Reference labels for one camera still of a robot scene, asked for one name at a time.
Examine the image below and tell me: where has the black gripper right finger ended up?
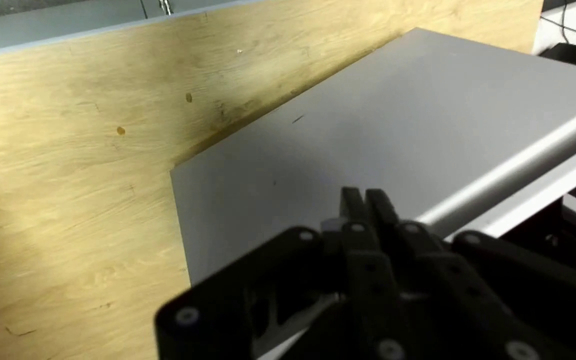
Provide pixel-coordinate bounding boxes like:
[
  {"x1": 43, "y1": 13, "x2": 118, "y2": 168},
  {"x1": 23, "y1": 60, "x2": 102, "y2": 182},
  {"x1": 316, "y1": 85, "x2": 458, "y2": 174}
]
[{"x1": 366, "y1": 189, "x2": 576, "y2": 360}]

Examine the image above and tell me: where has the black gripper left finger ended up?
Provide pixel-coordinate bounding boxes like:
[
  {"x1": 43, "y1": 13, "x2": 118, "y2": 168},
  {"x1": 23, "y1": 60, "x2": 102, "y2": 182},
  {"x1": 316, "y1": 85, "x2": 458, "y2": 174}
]
[{"x1": 155, "y1": 187, "x2": 399, "y2": 360}]

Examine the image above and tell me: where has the grey metal cabinet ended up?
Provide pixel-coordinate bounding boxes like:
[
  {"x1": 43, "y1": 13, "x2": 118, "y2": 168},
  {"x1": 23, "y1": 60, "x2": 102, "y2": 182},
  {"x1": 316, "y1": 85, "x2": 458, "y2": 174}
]
[{"x1": 171, "y1": 27, "x2": 576, "y2": 288}]

